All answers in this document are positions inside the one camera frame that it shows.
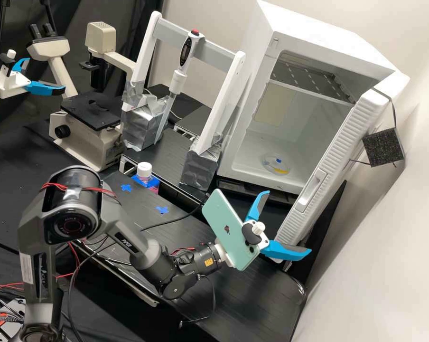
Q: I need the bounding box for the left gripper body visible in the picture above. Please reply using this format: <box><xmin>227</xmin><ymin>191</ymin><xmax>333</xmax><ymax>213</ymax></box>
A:
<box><xmin>0</xmin><ymin>69</ymin><xmax>32</xmax><ymax>99</ymax></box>

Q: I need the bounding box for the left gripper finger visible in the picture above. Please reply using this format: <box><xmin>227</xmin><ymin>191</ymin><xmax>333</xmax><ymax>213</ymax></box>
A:
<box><xmin>23</xmin><ymin>81</ymin><xmax>67</xmax><ymax>97</ymax></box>
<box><xmin>13</xmin><ymin>57</ymin><xmax>31</xmax><ymax>75</ymax></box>

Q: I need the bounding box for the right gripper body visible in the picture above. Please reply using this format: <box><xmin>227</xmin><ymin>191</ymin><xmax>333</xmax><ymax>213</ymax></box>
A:
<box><xmin>215</xmin><ymin>238</ymin><xmax>237</xmax><ymax>268</ymax></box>

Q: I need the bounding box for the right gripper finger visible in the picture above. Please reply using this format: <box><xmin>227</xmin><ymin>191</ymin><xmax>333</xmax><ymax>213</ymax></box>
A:
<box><xmin>260</xmin><ymin>241</ymin><xmax>312</xmax><ymax>263</ymax></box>
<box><xmin>244</xmin><ymin>190</ymin><xmax>271</xmax><ymax>224</ymax></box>

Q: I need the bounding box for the incubator door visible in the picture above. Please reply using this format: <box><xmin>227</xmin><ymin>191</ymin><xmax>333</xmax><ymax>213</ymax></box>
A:
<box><xmin>274</xmin><ymin>70</ymin><xmax>411</xmax><ymax>265</ymax></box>

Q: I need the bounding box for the left phone holder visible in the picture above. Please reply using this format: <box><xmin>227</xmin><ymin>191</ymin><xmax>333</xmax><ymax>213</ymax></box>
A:
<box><xmin>0</xmin><ymin>49</ymin><xmax>18</xmax><ymax>77</ymax></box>

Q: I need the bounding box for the petri dish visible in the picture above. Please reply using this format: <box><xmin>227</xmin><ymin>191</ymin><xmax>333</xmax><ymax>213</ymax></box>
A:
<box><xmin>260</xmin><ymin>152</ymin><xmax>293</xmax><ymax>176</ymax></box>

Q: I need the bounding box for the cream microscope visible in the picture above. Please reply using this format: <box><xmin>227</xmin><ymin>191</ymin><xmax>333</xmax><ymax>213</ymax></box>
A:
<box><xmin>26</xmin><ymin>21</ymin><xmax>138</xmax><ymax>174</ymax></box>

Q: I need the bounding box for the white pipette stand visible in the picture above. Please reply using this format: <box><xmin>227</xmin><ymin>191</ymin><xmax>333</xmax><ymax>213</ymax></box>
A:
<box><xmin>120</xmin><ymin>10</ymin><xmax>247</xmax><ymax>190</ymax></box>

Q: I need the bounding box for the small bottle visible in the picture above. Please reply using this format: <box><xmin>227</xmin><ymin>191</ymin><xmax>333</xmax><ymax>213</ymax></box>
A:
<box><xmin>136</xmin><ymin>162</ymin><xmax>160</xmax><ymax>193</ymax></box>

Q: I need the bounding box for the blue bottle holder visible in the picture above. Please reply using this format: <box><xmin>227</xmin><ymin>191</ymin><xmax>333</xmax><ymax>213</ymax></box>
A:
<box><xmin>130</xmin><ymin>173</ymin><xmax>161</xmax><ymax>195</ymax></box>

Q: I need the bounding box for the pipette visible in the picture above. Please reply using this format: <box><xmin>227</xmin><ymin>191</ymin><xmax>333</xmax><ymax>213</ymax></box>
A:
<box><xmin>156</xmin><ymin>29</ymin><xmax>205</xmax><ymax>142</ymax></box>

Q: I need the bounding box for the white incubator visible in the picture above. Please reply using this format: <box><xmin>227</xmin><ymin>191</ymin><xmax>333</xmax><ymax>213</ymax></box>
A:
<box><xmin>216</xmin><ymin>0</ymin><xmax>411</xmax><ymax>196</ymax></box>

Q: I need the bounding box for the right wrist camera phone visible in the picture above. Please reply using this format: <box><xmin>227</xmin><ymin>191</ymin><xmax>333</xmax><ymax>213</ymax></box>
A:
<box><xmin>201</xmin><ymin>188</ymin><xmax>270</xmax><ymax>273</ymax></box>

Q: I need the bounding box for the black cable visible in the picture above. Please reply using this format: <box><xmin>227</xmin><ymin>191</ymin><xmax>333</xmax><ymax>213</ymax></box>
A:
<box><xmin>178</xmin><ymin>272</ymin><xmax>217</xmax><ymax>329</ymax></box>
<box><xmin>139</xmin><ymin>199</ymin><xmax>206</xmax><ymax>232</ymax></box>

